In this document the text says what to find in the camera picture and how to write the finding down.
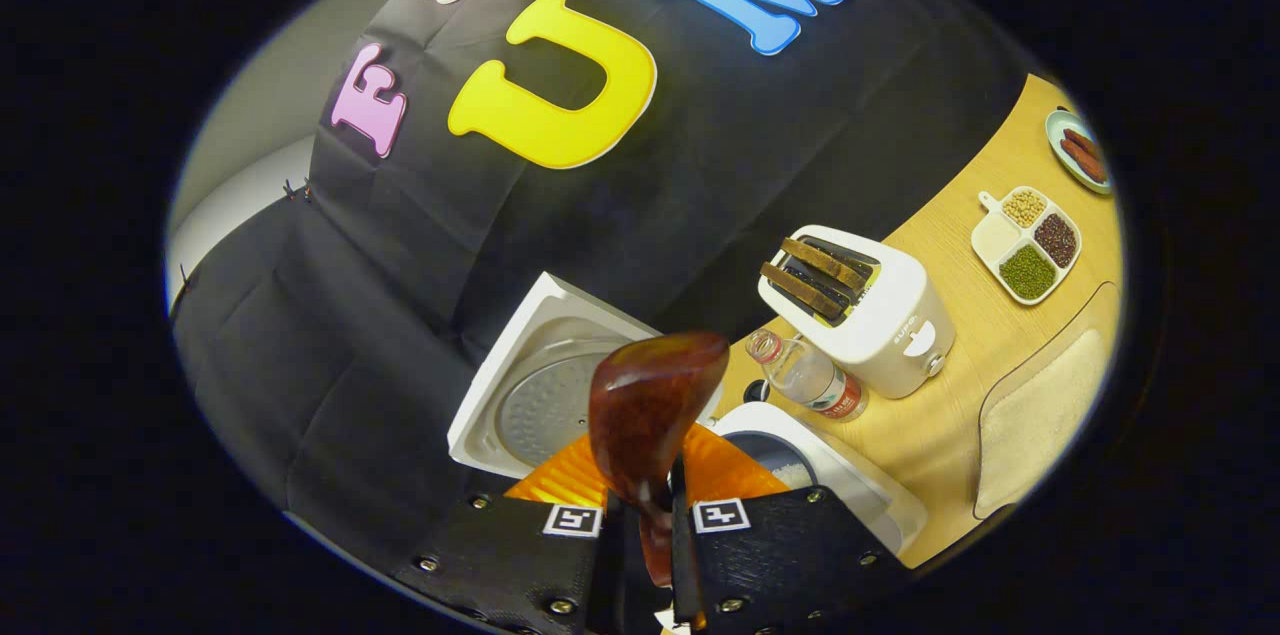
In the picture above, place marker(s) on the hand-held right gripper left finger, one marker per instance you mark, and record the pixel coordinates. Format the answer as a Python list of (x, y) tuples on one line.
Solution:
[(608, 565)]

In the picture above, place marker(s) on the white divided grain dish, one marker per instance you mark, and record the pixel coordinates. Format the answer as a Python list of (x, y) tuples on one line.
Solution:
[(1000, 235)]

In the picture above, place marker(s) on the clear container of white rice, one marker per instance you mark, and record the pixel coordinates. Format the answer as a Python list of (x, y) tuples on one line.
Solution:
[(1040, 415)]

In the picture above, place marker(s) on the red meat piece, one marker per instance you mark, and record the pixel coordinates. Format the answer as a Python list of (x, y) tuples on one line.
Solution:
[(1083, 143), (1085, 163)]

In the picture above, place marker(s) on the black backdrop cloth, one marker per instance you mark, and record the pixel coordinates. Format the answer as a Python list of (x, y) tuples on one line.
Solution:
[(600, 215)]

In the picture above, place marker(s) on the white toaster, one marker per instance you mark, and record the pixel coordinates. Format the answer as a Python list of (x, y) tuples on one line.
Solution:
[(895, 335)]

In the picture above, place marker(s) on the pale green plate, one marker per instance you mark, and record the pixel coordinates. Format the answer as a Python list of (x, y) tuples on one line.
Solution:
[(1058, 130)]

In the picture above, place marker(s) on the white rice cooker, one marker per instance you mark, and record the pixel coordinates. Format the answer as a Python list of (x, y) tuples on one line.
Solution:
[(540, 395)]

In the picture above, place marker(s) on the brown wooden spoon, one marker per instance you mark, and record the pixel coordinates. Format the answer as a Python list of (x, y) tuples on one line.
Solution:
[(650, 405)]

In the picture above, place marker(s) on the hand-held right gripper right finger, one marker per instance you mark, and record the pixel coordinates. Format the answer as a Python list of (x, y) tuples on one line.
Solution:
[(684, 555)]

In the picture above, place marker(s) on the clear plastic water bottle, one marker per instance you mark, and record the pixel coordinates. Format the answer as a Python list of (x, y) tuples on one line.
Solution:
[(810, 375)]

